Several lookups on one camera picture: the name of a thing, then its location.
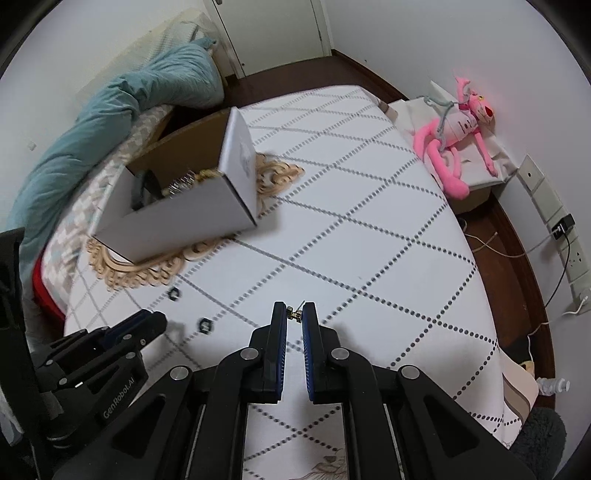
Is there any white charging cable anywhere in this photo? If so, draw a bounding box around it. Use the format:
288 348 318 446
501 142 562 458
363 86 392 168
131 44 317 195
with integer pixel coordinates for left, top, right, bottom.
464 221 555 259

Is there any white door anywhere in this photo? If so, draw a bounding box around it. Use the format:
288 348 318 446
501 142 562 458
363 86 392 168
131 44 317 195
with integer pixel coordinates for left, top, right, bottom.
212 0 329 77

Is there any gold stud earring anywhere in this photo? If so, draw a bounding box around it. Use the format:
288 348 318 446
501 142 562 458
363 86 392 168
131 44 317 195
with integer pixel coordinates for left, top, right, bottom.
287 301 304 323

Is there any wall power strip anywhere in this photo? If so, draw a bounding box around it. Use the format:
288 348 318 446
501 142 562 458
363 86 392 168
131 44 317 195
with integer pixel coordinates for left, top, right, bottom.
517 155 590 317

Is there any teal blanket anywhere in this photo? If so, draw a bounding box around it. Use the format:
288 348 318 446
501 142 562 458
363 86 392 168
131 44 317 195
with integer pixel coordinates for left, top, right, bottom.
7 37 224 282

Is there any black plug adapter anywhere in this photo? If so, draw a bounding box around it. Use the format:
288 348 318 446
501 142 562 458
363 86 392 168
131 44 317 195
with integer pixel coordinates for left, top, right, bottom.
551 214 575 240

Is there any black charger cable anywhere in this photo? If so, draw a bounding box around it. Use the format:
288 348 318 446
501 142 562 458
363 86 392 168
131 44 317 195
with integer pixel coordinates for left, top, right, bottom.
542 237 573 310

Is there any open white cardboard box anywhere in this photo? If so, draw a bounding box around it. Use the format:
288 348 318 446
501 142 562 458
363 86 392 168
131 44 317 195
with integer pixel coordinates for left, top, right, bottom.
92 107 259 264

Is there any pink panther plush toy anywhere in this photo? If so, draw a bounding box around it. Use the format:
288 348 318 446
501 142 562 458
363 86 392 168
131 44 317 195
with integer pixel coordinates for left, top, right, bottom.
413 77 498 200

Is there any patterned white tablecloth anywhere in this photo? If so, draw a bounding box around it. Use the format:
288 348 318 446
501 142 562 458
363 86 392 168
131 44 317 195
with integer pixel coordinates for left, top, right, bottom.
56 86 531 479

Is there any silver chain bracelet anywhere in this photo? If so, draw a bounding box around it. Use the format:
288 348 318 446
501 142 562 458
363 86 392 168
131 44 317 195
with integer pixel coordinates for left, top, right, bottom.
161 171 198 198

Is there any checkered bed mattress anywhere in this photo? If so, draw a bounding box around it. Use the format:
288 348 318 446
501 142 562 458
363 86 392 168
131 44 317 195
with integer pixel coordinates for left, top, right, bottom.
41 105 172 314

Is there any red bed sheet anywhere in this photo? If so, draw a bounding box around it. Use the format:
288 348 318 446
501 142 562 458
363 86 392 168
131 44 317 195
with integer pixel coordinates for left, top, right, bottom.
32 256 65 325

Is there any black smart band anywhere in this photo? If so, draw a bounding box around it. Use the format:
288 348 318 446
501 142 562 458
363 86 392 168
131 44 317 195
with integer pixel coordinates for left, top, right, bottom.
130 170 164 211

